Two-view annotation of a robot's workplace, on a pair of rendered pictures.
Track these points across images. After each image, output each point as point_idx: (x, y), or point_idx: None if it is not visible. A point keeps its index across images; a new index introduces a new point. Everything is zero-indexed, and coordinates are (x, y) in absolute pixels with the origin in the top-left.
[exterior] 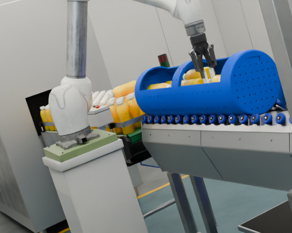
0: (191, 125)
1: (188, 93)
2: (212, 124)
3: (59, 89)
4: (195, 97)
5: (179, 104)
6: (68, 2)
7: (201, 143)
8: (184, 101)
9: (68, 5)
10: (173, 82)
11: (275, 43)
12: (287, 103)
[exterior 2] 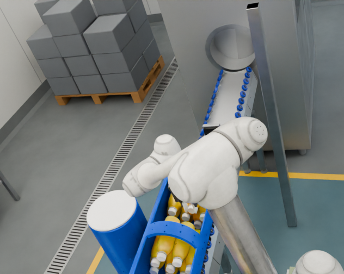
0: (206, 267)
1: (208, 225)
2: (211, 236)
3: (325, 252)
4: (211, 219)
5: (204, 253)
6: (237, 195)
7: (219, 262)
8: (207, 240)
9: (239, 200)
10: (195, 242)
11: (270, 74)
12: (275, 104)
